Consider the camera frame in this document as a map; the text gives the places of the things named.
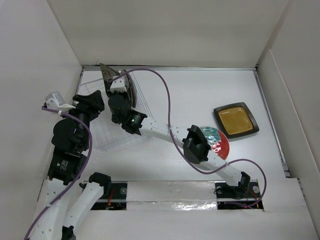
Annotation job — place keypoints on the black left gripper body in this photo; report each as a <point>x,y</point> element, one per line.
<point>89,112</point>

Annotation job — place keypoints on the black square floral plate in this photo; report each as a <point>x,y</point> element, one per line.
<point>108,74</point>

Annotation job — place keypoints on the blue round plate brown rim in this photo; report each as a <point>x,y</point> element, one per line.
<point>132,92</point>

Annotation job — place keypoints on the red teal round plate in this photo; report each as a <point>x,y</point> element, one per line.
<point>217,140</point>

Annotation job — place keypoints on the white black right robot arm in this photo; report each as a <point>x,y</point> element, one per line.
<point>190,142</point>

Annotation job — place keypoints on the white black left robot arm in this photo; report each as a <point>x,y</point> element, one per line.
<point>73,145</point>

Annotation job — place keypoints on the clear plastic dish rack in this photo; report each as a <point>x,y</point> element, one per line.
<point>107,136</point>

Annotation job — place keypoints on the square yellow plate dark rim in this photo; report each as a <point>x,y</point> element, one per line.
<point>235,120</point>

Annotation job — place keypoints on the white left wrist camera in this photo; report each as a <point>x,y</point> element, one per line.
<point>55,102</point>

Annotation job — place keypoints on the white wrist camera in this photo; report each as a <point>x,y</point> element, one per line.
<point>55,102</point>
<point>118,85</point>

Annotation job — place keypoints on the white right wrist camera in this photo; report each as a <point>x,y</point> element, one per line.
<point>118,85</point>

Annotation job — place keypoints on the aluminium frame rail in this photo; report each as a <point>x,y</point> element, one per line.
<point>183,68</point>

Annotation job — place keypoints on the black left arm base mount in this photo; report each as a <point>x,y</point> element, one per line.
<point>115,200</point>

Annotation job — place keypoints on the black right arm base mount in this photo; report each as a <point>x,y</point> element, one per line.
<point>229,199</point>

